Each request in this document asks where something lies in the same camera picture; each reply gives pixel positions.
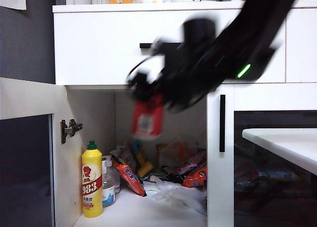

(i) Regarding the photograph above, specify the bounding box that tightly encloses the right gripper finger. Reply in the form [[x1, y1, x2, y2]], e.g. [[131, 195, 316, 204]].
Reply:
[[160, 98, 184, 114], [127, 72, 154, 103]]

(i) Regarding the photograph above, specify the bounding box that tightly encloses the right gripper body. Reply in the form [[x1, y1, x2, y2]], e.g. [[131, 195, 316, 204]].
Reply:
[[146, 68, 199, 114]]

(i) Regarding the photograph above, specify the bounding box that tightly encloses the red beverage can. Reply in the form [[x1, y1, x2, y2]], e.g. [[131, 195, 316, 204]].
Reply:
[[131, 94, 165, 141]]

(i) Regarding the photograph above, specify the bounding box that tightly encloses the white glass cabinet door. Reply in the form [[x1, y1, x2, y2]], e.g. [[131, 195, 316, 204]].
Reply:
[[207, 83, 317, 227], [0, 77, 75, 227]]

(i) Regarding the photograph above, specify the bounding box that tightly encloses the white cabinet body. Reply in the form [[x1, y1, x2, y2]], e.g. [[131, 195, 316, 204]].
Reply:
[[52, 0, 317, 227]]

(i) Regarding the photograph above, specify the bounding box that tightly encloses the metal door hinge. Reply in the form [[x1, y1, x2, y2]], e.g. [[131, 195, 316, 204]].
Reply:
[[60, 118, 84, 145]]

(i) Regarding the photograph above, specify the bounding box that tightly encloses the yellow brown snack package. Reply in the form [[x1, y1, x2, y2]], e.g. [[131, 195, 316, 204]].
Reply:
[[156, 143, 168, 163]]

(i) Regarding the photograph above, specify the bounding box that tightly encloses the translucent plastic bag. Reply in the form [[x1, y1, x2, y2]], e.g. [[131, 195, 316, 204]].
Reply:
[[159, 137, 199, 174]]

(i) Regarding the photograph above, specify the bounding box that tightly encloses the blue sponge multipack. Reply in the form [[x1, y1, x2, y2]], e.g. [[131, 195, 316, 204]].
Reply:
[[130, 140, 144, 163]]

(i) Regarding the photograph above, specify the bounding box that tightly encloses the wide white drawer front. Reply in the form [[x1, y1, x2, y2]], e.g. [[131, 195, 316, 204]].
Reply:
[[53, 8, 287, 86]]

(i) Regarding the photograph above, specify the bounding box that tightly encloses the pink cartoon package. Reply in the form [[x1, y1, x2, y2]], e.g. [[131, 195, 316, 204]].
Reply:
[[178, 150, 208, 175]]

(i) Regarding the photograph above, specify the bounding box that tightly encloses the pink package with barcode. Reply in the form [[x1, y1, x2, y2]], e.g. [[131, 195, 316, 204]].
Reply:
[[118, 145, 136, 172]]

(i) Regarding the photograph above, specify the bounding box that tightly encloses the orange red snack package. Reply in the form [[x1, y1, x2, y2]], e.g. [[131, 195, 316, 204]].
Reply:
[[182, 164, 208, 187]]

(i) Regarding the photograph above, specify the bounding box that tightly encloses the orange cloth package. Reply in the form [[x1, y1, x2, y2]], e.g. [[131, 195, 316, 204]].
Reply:
[[111, 154, 147, 197]]

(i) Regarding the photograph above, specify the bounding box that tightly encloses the white plastic bag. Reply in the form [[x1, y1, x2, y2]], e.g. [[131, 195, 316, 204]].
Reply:
[[143, 174, 208, 216]]

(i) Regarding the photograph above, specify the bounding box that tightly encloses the yellow detergent bottle green cap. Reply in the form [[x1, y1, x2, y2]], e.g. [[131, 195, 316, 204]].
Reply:
[[81, 139, 104, 219]]

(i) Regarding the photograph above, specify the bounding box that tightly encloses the clear pump bottle blue label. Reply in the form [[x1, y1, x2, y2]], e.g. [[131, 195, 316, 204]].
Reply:
[[102, 155, 116, 208]]

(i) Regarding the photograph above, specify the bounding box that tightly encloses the narrow white drawer front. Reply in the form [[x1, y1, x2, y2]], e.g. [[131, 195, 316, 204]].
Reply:
[[286, 7, 317, 83]]

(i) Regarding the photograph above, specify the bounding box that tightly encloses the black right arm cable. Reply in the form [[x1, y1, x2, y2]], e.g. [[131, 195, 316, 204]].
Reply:
[[127, 55, 164, 85]]

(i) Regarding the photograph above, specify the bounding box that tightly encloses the black drawer handle bar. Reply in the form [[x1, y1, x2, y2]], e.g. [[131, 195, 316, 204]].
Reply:
[[139, 43, 161, 50]]

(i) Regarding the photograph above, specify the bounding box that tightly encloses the black door handle bar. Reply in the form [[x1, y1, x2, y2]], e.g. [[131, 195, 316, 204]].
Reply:
[[219, 95, 226, 153]]

